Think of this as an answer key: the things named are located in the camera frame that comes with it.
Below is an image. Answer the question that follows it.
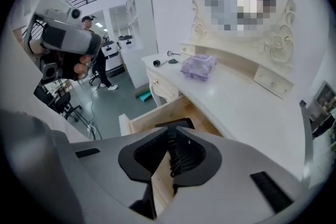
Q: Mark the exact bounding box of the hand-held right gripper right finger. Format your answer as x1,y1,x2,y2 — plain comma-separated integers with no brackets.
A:
157,127,309,224

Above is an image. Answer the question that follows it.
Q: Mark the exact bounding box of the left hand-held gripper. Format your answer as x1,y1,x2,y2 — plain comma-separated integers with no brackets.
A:
23,0,103,84

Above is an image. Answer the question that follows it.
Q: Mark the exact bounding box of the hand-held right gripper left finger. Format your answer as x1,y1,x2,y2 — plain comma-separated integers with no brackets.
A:
69,126,169,208

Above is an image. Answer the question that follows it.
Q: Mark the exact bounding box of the black hair dryer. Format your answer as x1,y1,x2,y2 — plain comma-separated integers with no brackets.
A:
154,118,195,178

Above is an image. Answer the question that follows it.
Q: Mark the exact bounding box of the large wooden drawer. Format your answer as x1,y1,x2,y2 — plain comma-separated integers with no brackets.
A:
118,95,224,216

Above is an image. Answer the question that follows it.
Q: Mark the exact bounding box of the white ornate dressing table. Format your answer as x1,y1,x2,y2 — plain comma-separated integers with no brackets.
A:
141,0,311,145

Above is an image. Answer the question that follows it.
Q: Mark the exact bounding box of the person's left hand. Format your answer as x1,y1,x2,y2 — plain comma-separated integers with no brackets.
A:
73,54,92,74

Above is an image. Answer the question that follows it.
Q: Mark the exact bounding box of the white wheeled robot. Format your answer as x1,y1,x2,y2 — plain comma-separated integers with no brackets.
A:
101,39,124,77
117,35,136,51

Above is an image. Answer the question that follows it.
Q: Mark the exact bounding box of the black office chair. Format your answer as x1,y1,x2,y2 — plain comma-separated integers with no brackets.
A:
34,85,82,123

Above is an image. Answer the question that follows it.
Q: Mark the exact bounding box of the white shelf unit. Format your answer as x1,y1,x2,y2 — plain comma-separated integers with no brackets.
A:
125,0,159,90

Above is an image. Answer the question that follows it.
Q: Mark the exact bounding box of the white bottle with black cap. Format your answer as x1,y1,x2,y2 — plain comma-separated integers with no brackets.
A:
153,59,170,68

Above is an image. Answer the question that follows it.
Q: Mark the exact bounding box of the purple tissue packet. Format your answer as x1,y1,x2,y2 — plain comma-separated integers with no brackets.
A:
180,54,218,82

